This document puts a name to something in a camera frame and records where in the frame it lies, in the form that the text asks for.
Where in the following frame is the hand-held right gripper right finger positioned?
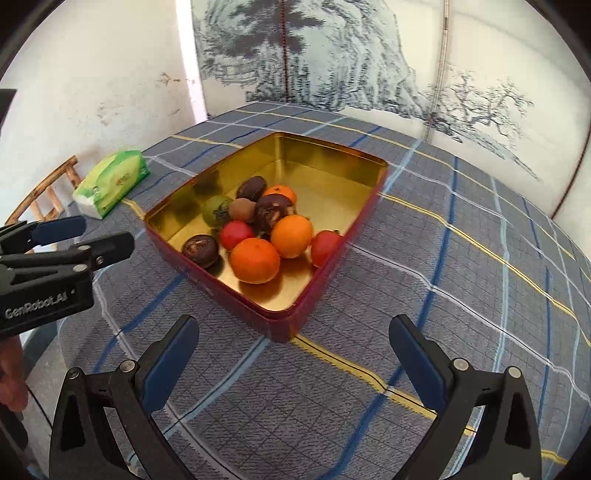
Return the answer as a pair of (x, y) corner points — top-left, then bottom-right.
(389, 315), (542, 480)

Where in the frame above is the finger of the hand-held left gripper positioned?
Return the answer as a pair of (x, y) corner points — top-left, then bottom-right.
(0, 215), (88, 254)
(0, 232), (136, 278)

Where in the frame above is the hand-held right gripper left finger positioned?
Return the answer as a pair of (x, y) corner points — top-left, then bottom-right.
(48, 315), (200, 480)

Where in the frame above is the dark water chestnut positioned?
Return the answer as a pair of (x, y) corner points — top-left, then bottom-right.
(236, 176), (267, 202)
(182, 234), (219, 269)
(255, 194), (296, 234)

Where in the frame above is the green persimmon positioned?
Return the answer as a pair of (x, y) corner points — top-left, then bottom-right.
(201, 195), (233, 228)

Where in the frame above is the red persimmon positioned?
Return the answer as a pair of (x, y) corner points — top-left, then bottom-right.
(219, 220), (256, 251)
(310, 230), (345, 268)

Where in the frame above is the large deep orange mandarin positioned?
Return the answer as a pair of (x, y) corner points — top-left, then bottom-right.
(229, 237), (281, 284)

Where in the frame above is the brown longan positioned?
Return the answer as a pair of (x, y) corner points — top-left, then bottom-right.
(228, 198), (257, 222)

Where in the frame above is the oval light orange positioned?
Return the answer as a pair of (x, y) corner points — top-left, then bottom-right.
(270, 215), (314, 259)

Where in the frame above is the small deep orange mandarin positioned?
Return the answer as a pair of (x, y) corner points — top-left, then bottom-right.
(263, 185), (297, 207)

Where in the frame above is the red tin box gold inside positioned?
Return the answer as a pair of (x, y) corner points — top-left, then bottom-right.
(144, 131), (389, 343)

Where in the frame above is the person's left hand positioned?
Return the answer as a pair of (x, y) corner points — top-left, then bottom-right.
(0, 339), (29, 412)

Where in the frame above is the wooden chair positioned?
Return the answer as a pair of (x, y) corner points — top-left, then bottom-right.
(4, 155), (84, 227)

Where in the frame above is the green tissue pack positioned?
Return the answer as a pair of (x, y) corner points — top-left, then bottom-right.
(72, 148), (151, 219)

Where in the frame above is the grey plaid tablecloth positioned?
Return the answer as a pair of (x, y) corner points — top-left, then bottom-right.
(28, 102), (591, 480)

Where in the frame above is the landscape painted folding screen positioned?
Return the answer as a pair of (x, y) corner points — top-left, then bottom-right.
(191, 0), (591, 222)

